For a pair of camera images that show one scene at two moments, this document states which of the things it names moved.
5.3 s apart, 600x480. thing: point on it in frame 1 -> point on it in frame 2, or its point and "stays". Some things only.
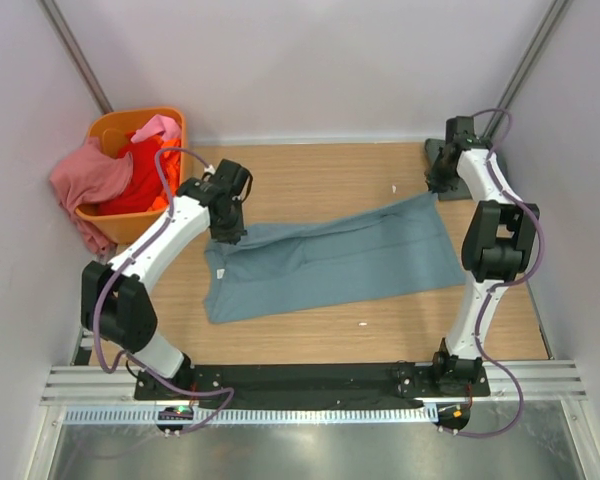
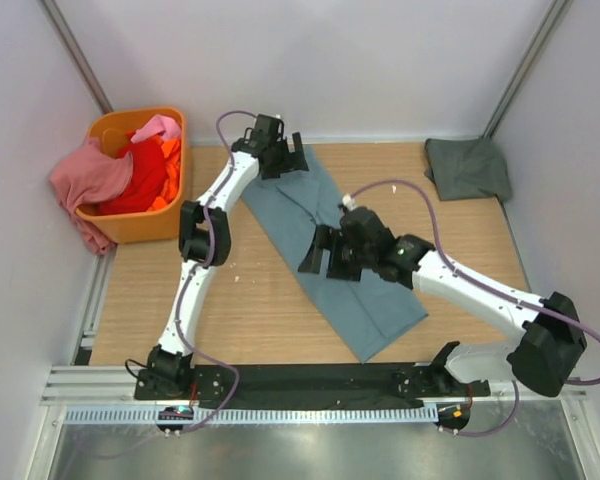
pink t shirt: (89, 172) stays
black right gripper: (434, 182) -> (326, 238)
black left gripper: (231, 235) -> (294, 161)
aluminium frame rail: (73, 385) stays
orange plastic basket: (122, 229) stays
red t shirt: (145, 187) stays
